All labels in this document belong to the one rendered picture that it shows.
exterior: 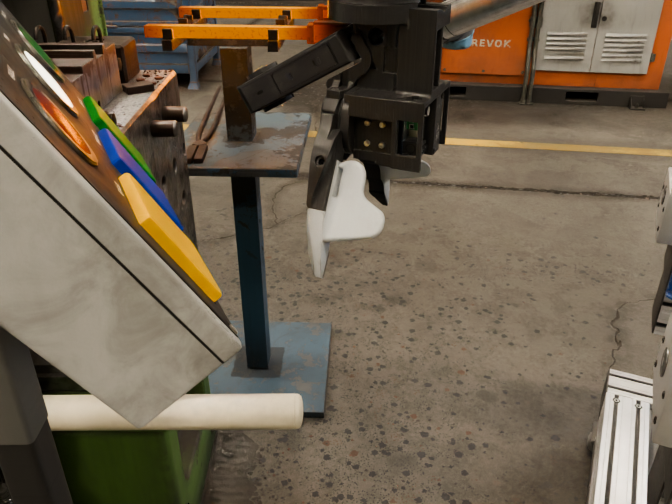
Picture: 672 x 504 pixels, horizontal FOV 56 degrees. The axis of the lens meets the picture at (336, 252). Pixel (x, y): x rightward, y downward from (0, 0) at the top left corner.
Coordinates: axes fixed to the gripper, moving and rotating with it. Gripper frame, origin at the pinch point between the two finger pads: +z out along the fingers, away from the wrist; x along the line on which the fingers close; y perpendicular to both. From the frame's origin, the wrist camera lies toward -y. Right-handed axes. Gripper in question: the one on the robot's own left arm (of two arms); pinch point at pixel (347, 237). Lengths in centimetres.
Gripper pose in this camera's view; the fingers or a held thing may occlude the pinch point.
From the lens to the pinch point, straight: 56.3
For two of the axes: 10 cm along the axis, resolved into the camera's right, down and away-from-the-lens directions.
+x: 4.1, -4.5, 8.0
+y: 9.1, 2.0, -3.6
